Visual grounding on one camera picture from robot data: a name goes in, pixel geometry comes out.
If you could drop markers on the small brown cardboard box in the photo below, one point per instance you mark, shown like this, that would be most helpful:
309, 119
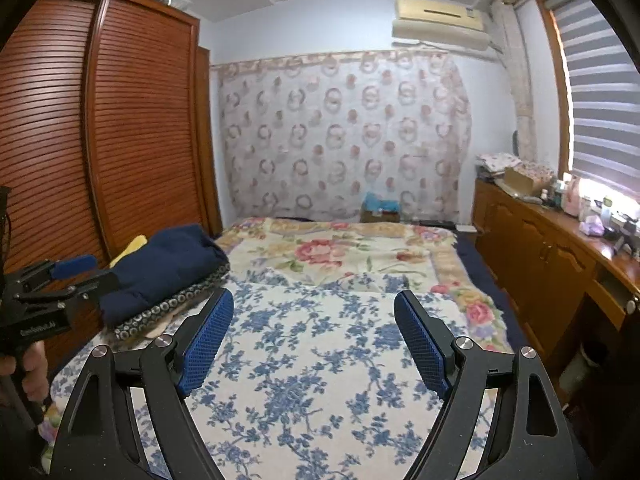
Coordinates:
380, 216

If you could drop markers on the pink container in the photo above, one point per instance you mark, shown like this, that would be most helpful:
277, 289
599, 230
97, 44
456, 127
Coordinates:
571, 197

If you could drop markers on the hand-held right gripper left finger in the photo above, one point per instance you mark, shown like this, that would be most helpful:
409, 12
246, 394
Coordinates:
207, 340

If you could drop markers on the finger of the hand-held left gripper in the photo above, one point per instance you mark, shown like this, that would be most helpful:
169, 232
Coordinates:
85, 291
75, 265

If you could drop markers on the open cardboard box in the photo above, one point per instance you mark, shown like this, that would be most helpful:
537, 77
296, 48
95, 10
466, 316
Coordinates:
525, 180

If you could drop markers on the teal package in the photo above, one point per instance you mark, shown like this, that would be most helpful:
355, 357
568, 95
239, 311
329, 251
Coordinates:
381, 201

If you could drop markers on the yellow cloth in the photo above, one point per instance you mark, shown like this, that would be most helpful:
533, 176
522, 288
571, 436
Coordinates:
131, 250

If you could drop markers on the wooden sideboard cabinet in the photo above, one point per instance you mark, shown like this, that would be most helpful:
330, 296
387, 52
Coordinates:
530, 250

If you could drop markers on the purple tissue pack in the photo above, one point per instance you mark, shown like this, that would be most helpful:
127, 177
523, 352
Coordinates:
591, 225

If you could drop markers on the person's left hand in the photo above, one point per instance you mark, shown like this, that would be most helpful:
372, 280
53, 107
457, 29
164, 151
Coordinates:
39, 375

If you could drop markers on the wooden louvred wardrobe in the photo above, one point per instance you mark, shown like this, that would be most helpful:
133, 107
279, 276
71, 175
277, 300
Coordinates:
145, 135

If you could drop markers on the blue floral blanket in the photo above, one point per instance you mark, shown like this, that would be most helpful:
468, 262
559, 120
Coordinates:
310, 360

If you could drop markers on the beige wall air conditioner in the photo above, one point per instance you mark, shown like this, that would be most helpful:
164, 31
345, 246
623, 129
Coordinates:
440, 27

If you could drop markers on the folded floral cloth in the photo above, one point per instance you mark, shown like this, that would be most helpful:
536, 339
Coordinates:
497, 162

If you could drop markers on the beige lace curtain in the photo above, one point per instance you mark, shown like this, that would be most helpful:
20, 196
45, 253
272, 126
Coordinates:
522, 110

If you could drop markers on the small black tripod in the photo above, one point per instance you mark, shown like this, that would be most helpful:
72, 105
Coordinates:
622, 232

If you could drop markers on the navy blue printed t-shirt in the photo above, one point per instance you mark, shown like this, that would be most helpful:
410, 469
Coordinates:
165, 265

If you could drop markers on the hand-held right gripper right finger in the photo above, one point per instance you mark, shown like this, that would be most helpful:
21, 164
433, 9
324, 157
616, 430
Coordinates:
422, 345

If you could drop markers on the white waste bin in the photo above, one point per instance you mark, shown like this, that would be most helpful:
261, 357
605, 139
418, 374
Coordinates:
577, 370

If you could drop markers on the striped window blind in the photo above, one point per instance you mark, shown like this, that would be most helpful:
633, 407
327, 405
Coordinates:
600, 110

